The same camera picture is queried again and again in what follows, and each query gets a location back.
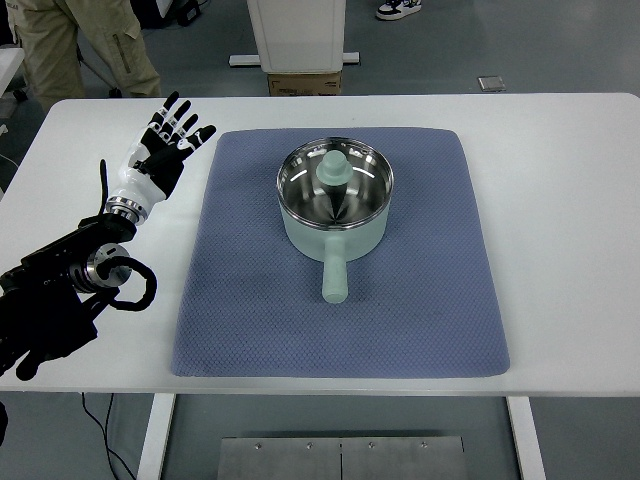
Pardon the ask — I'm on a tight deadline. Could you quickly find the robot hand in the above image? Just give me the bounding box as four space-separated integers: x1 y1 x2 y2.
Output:
110 91 217 204

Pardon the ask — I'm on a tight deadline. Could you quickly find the green pot with handle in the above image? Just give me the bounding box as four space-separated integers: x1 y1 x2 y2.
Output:
276 137 395 306

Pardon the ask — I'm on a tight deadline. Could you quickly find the person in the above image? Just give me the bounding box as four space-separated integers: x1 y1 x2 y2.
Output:
4 0 163 112

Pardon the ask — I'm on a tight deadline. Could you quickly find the white side table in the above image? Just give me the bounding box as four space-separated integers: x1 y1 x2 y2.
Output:
0 47 26 96

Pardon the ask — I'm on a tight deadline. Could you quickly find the black floor equipment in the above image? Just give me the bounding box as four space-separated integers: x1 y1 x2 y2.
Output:
177 0 204 27

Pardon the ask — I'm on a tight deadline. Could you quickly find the blue quilted mat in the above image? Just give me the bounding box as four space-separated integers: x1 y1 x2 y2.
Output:
169 127 511 380

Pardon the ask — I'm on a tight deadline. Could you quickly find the cardboard box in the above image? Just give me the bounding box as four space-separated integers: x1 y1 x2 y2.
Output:
266 70 343 97

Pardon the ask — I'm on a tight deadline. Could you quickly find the glass lid with green knob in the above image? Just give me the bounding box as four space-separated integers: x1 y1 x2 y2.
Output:
276 137 395 232

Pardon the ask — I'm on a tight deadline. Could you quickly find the white stand with foot bar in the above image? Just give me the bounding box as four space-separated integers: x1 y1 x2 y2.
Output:
228 0 360 75

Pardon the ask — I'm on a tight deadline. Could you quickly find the white table leg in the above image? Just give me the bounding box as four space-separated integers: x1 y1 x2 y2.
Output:
505 396 547 480
135 393 177 480

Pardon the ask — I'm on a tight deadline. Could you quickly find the person's shoe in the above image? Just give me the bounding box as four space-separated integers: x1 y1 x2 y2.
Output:
374 0 423 22

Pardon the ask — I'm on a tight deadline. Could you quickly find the grey metal plate with screws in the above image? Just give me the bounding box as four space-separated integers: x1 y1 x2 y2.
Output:
215 435 469 480

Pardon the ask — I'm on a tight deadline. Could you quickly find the black floor cable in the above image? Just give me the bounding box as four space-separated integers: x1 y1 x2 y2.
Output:
80 392 137 480

